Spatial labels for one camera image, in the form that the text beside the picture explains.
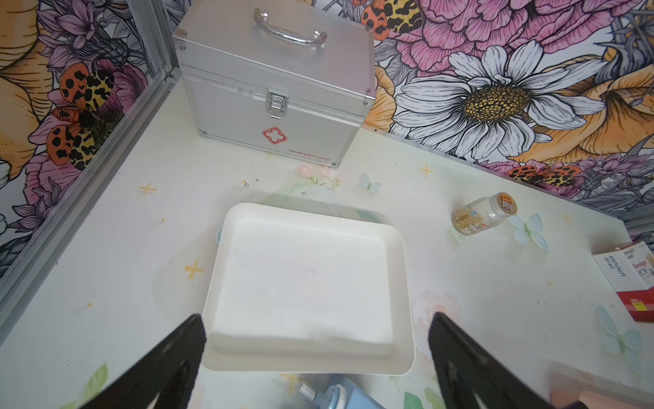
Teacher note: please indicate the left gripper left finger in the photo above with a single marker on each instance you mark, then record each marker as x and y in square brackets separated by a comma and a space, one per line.
[165, 377]

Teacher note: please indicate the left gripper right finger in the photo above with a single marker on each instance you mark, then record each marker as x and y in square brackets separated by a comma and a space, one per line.
[470, 377]

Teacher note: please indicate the blue sharpener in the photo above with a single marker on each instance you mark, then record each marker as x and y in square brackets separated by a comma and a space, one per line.
[340, 393]

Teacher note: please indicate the red white cardboard box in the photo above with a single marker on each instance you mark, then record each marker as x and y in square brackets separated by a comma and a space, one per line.
[630, 273]

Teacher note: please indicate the pink rectangular tray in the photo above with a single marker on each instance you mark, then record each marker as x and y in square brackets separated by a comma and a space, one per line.
[592, 400]

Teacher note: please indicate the white rectangular tray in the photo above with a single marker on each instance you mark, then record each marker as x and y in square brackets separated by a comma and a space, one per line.
[298, 292]

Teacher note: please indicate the small glass bottle brown cap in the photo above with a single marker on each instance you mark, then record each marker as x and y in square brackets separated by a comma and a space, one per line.
[483, 214]

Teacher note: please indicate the silver aluminium first aid case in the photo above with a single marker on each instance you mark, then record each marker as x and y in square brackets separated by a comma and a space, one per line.
[278, 76]

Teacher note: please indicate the left aluminium corner post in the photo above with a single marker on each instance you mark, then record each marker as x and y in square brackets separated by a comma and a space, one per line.
[80, 81]

